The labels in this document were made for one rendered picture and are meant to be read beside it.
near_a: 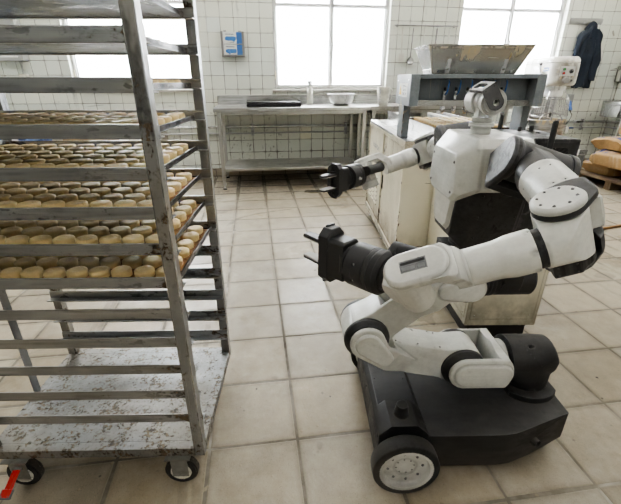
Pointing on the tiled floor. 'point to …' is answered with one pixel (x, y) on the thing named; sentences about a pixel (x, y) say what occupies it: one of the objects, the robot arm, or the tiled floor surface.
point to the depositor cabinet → (398, 191)
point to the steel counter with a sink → (308, 113)
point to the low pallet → (614, 182)
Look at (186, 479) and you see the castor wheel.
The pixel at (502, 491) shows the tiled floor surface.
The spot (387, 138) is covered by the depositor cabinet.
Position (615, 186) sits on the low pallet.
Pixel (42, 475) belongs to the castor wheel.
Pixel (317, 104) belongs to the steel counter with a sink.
